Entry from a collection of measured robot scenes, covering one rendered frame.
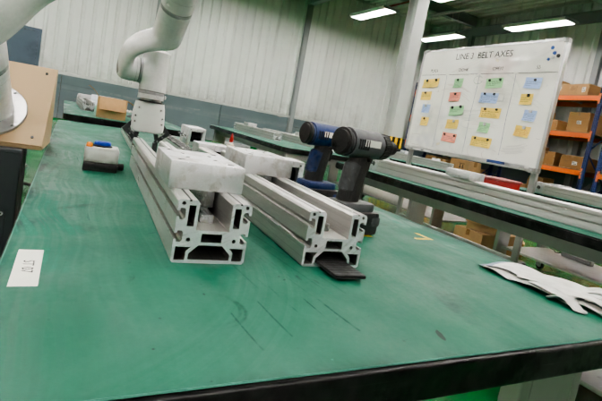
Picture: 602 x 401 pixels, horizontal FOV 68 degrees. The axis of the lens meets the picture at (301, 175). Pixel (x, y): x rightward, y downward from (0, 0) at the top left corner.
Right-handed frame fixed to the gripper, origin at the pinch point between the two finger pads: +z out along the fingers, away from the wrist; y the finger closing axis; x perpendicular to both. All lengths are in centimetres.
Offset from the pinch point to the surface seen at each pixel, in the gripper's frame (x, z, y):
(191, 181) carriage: 90, -6, 2
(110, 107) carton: -202, -4, 6
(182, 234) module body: 96, 0, 4
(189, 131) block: -77, -3, -28
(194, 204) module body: 97, -4, 3
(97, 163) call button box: 32.4, 1.9, 13.8
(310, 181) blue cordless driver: 52, -3, -36
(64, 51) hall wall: -1082, -88, 99
